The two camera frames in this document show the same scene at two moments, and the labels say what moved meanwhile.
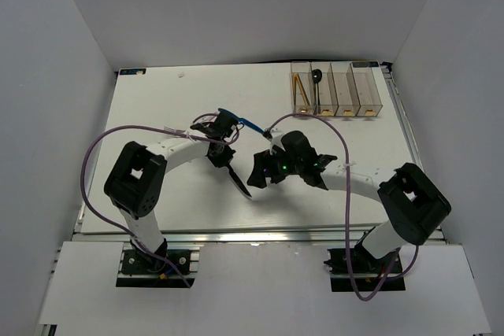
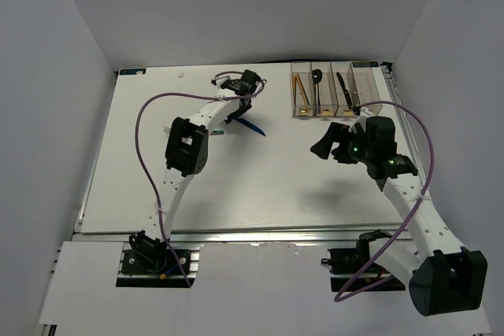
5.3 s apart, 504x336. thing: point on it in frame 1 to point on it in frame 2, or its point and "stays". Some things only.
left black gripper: (226, 157) to (235, 114)
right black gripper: (264, 161) to (336, 133)
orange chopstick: (294, 86) stays
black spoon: (316, 75) stays
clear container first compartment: (303, 94) stays
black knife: (235, 176) to (346, 92)
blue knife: (242, 120) stays
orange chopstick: (303, 90) stays
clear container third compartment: (346, 89) stays
